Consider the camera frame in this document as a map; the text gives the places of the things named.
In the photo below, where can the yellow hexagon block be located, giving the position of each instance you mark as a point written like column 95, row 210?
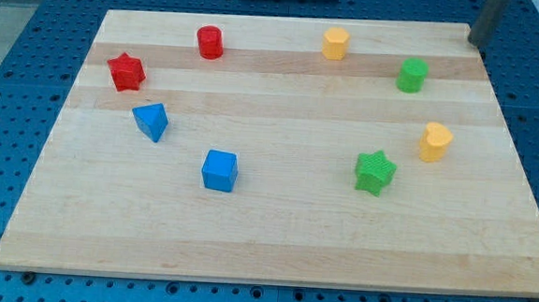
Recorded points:
column 335, row 43

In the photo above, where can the blue cube block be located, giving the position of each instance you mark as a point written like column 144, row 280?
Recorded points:
column 220, row 171

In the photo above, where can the wooden board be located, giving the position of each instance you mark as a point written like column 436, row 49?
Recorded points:
column 105, row 200

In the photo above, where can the green star block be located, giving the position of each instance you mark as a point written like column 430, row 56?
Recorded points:
column 374, row 172

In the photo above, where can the red cylinder block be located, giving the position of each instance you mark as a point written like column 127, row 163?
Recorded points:
column 210, row 42

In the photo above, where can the blue triangle block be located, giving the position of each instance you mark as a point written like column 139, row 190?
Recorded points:
column 152, row 120

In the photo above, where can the green cylinder block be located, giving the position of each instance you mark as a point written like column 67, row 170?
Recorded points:
column 412, row 75

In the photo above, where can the red star block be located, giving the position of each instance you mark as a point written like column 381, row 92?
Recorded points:
column 126, row 72

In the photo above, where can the yellow heart block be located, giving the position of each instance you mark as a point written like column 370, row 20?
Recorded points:
column 434, row 142

